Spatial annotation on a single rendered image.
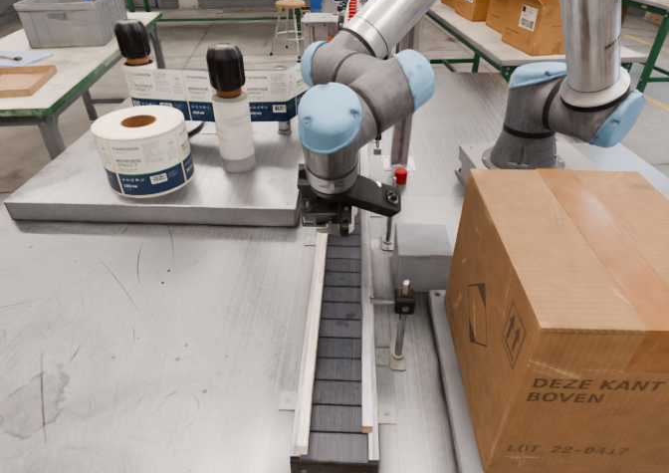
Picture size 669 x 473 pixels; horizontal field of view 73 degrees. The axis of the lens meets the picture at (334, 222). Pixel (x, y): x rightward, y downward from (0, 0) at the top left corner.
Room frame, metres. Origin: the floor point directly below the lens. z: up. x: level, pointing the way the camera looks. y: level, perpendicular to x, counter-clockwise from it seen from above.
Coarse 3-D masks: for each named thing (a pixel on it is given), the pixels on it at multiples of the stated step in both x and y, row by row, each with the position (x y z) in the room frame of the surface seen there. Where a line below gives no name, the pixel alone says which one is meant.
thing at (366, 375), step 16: (368, 272) 0.53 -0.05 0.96; (368, 288) 0.49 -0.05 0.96; (368, 304) 0.46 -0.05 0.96; (368, 320) 0.43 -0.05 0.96; (368, 336) 0.40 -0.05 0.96; (368, 352) 0.37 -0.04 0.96; (368, 368) 0.35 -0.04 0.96; (368, 384) 0.33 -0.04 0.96; (368, 400) 0.30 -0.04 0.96; (368, 416) 0.28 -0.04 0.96; (368, 432) 0.27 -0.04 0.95
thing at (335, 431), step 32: (352, 256) 0.66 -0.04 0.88; (352, 288) 0.58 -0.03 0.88; (320, 320) 0.50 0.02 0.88; (352, 320) 0.50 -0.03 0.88; (320, 352) 0.44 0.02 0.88; (352, 352) 0.44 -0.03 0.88; (320, 384) 0.38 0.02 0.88; (352, 384) 0.38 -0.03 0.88; (320, 416) 0.33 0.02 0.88; (352, 416) 0.33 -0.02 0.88; (320, 448) 0.29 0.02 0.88; (352, 448) 0.29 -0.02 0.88
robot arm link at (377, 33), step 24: (384, 0) 0.71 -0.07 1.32; (408, 0) 0.72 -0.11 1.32; (432, 0) 0.74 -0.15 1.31; (360, 24) 0.69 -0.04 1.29; (384, 24) 0.69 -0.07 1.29; (408, 24) 0.72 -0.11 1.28; (312, 48) 0.70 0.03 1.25; (336, 48) 0.67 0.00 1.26; (360, 48) 0.67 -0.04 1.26; (384, 48) 0.69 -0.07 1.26; (312, 72) 0.67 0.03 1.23; (336, 72) 0.62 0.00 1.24
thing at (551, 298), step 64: (512, 192) 0.51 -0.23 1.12; (576, 192) 0.50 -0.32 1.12; (640, 192) 0.51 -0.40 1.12; (512, 256) 0.37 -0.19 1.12; (576, 256) 0.37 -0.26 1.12; (640, 256) 0.37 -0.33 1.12; (448, 320) 0.52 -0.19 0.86; (512, 320) 0.33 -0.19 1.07; (576, 320) 0.28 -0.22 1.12; (640, 320) 0.28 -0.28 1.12; (512, 384) 0.28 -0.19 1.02; (576, 384) 0.27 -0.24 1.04; (640, 384) 0.27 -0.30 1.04; (512, 448) 0.27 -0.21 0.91; (576, 448) 0.27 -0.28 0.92; (640, 448) 0.27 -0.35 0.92
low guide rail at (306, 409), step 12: (324, 240) 0.67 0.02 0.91; (324, 252) 0.63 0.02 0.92; (324, 264) 0.60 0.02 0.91; (312, 312) 0.49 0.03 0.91; (312, 324) 0.46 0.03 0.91; (312, 336) 0.44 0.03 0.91; (312, 348) 0.42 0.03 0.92; (312, 360) 0.40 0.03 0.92; (312, 372) 0.38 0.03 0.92; (312, 384) 0.36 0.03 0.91; (312, 396) 0.35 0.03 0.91; (300, 420) 0.31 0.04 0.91; (300, 432) 0.29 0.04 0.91; (300, 444) 0.28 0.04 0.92
